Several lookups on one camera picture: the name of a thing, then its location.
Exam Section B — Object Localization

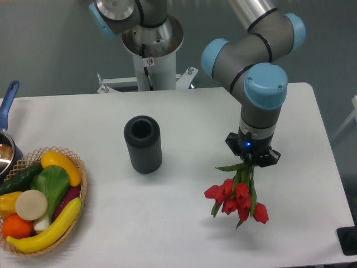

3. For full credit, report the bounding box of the blue handled saucepan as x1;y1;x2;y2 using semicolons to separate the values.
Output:
1;80;23;184

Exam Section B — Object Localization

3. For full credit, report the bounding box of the long yellow banana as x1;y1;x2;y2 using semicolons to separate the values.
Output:
6;197;81;253

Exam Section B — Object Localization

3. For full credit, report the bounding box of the green bok choy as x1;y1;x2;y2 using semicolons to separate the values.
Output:
30;165;69;233

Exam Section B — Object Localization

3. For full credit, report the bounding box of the purple eggplant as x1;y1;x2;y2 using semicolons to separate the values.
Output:
52;186;80;221

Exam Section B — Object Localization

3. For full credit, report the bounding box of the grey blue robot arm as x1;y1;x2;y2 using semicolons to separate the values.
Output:
89;1;306;167

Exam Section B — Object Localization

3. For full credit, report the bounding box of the orange fruit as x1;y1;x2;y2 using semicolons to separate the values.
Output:
1;214;33;239

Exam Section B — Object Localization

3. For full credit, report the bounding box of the beige round slice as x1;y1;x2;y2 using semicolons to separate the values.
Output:
15;190;48;221

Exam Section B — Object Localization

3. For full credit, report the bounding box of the woven wicker basket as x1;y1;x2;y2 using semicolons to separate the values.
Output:
1;146;88;257

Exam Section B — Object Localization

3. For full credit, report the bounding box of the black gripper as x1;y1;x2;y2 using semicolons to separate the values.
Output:
225;131;281;168

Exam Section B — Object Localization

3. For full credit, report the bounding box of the black device right edge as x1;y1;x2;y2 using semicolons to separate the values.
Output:
336;226;356;256

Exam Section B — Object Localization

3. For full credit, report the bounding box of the dark green cucumber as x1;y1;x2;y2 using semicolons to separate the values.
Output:
1;162;43;195

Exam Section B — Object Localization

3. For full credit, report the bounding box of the red tulip bouquet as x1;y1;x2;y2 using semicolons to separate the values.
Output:
204;156;269;228

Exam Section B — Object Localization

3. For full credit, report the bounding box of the yellow pepper left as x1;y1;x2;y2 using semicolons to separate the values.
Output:
0;192;23;219

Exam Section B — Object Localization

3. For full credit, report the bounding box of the dark grey ribbed vase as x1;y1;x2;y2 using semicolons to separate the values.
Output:
124;115;162;174

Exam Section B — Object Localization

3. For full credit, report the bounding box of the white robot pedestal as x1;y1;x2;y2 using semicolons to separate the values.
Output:
97;15;199;93

